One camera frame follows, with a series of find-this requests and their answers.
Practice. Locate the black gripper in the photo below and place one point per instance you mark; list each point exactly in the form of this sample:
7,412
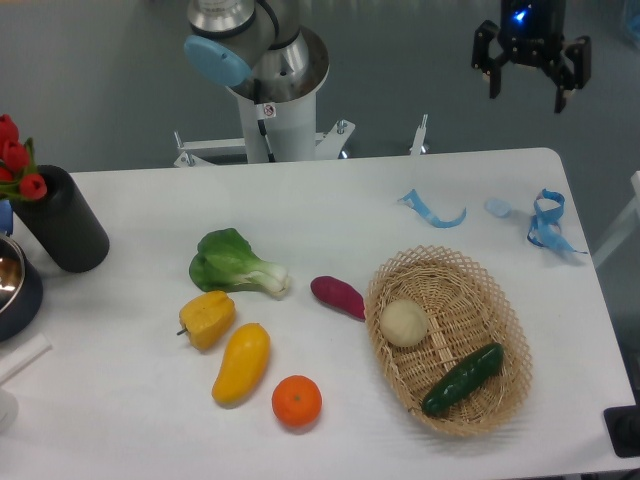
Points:
531,33

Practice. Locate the yellow bell pepper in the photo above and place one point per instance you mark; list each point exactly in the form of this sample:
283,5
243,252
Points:
206,318

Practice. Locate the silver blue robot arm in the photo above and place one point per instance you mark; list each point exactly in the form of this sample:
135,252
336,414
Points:
260,50

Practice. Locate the small pale blue cap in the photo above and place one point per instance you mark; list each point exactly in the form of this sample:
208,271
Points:
498,208

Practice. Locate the tangled blue tape strip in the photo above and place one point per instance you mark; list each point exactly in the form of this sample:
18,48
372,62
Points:
544,229

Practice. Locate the curved blue tape strip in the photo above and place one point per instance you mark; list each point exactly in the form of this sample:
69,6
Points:
413,201

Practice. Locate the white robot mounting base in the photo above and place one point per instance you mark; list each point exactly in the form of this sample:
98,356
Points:
272,132

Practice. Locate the woven wicker basket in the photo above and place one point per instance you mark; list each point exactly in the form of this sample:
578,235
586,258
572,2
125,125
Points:
466,310

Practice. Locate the purple sweet potato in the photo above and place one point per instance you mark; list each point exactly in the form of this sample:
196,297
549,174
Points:
338,295

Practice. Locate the dark green cucumber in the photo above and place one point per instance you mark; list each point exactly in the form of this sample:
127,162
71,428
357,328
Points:
463,379

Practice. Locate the green bok choy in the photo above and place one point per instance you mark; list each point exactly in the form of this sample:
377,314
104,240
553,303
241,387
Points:
225,261

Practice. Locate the black device at edge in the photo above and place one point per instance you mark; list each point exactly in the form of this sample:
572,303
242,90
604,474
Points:
623,428

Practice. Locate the yellow mango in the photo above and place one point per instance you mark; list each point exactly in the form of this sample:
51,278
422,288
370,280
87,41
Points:
244,362

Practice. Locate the orange tangerine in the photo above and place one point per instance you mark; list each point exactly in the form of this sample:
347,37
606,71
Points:
297,401

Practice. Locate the black cylindrical vase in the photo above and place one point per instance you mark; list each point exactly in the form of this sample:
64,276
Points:
64,223

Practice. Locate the red tulip bouquet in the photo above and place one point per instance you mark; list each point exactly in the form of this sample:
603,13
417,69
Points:
20,178

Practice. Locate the dark metal bowl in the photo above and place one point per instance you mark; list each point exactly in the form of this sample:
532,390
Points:
21,289

